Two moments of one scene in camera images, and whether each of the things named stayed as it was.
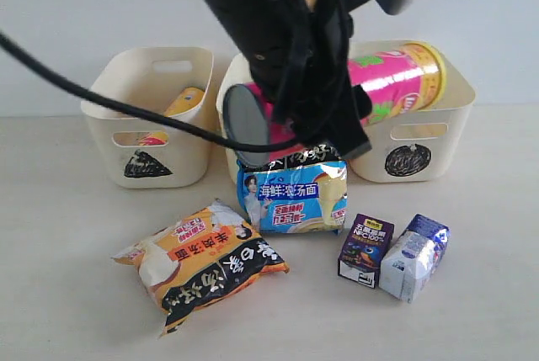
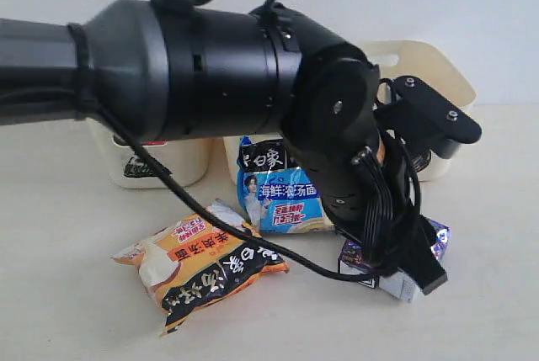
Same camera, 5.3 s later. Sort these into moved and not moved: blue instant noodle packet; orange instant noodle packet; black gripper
Moved: black gripper
Not moved: orange instant noodle packet; blue instant noodle packet
